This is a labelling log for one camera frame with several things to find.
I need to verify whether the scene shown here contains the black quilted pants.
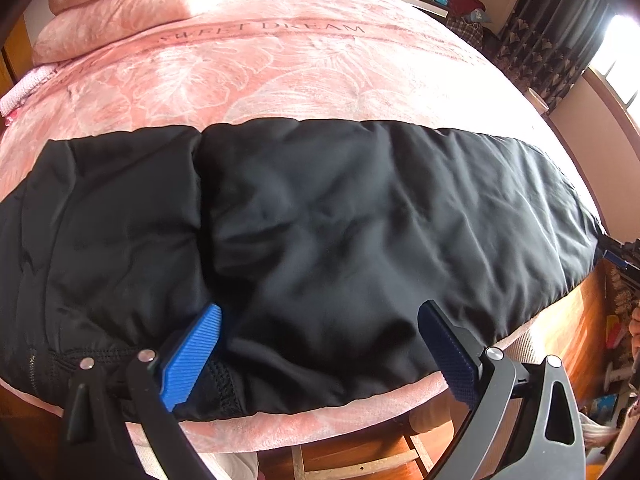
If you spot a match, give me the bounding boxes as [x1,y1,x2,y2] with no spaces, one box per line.
[1,118,601,422]

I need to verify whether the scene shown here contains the dark patterned curtain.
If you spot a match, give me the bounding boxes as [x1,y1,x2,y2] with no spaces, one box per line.
[483,0,614,113]

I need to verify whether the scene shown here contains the plaid cloth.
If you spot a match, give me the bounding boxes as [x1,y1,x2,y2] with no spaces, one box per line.
[445,15,484,51]

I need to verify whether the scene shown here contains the dark red clothes pile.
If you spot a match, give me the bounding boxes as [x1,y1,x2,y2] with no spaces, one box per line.
[447,0,486,16]

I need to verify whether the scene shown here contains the folded white pink towel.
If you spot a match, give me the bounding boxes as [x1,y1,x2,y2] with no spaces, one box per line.
[0,63,58,117]

